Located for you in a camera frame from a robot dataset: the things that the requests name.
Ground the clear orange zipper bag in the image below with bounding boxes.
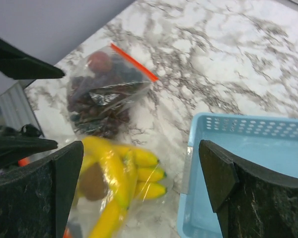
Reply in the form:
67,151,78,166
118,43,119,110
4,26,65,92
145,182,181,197
66,42,159,139

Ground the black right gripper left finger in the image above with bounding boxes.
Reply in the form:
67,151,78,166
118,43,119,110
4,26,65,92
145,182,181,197
0,141,83,238

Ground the light blue plastic basket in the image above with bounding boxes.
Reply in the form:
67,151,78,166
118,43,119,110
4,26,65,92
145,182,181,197
177,113,298,238

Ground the yellow banana bunch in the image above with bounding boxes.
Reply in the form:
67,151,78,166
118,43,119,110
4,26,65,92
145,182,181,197
76,136,167,208

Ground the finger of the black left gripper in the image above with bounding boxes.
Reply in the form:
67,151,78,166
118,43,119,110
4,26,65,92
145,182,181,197
0,136,58,169
0,38,65,80

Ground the red grape bunch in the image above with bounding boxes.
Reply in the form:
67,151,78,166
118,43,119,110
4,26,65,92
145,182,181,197
67,76,130,139

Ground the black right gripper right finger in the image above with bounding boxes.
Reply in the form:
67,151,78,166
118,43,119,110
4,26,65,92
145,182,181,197
199,140,298,238

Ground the brown kiwi fruit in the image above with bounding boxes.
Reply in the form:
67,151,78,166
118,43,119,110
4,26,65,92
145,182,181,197
79,163,108,201

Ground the black grape bunch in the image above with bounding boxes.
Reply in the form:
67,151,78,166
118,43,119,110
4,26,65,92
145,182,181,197
112,57,143,83

